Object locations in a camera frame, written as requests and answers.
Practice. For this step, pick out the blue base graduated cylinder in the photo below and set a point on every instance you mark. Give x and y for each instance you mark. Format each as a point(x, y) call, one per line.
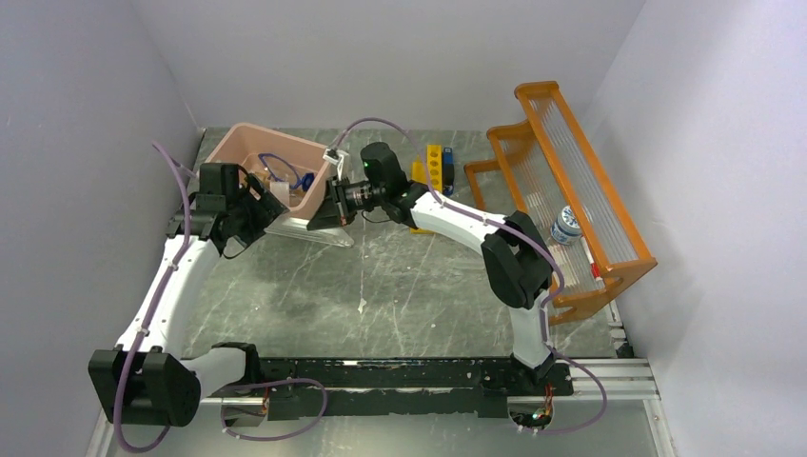
point(307, 181)

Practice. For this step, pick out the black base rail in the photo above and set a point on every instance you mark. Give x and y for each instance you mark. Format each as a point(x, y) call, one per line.
point(485, 386)

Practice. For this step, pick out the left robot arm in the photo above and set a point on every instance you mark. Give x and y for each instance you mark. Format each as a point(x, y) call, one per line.
point(143, 379)

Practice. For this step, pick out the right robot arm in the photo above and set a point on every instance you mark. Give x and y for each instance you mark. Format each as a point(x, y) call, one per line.
point(518, 267)

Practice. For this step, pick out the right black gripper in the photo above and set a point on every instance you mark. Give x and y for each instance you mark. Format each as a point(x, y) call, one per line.
point(334, 208)

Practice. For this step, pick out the white plastic lid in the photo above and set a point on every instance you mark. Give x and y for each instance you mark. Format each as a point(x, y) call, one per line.
point(294, 227)

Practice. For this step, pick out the white paper packet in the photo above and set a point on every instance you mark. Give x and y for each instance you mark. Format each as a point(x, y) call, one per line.
point(281, 190)

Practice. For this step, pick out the blue safety glasses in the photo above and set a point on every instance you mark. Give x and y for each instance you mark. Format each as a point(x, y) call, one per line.
point(279, 169)

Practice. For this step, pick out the yellow test tube rack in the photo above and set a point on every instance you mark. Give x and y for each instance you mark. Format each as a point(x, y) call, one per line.
point(431, 170)

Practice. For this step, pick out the orange wooden shelf rack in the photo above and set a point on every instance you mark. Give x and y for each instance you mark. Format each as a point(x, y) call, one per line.
point(546, 163)

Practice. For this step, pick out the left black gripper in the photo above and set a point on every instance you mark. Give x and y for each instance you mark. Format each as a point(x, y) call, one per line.
point(266, 209)

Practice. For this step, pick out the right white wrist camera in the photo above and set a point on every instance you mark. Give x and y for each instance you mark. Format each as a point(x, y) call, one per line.
point(340, 160)

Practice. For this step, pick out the pink plastic bin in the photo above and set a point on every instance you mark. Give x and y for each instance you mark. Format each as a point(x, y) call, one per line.
point(244, 141)

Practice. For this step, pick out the white blue small jar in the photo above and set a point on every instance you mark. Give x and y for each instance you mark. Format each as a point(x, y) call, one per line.
point(566, 229)

